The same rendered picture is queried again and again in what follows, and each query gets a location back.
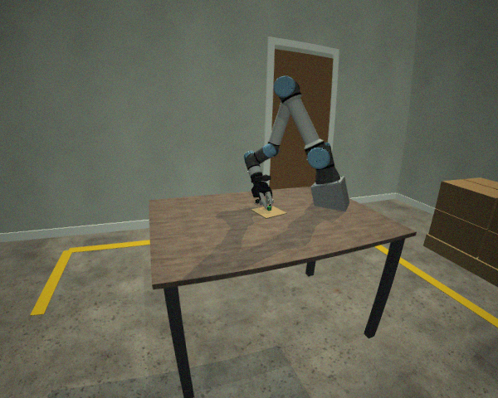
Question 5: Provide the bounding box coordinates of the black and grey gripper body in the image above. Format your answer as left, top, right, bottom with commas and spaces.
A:
251, 172, 269, 197

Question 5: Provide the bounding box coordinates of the tan mat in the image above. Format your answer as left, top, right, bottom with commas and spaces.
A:
251, 206, 287, 219

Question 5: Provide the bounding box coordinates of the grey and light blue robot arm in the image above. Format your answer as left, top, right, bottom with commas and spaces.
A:
244, 76, 340, 185

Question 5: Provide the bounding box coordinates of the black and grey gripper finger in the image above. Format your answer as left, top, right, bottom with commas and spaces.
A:
265, 187, 272, 207
255, 187, 267, 209

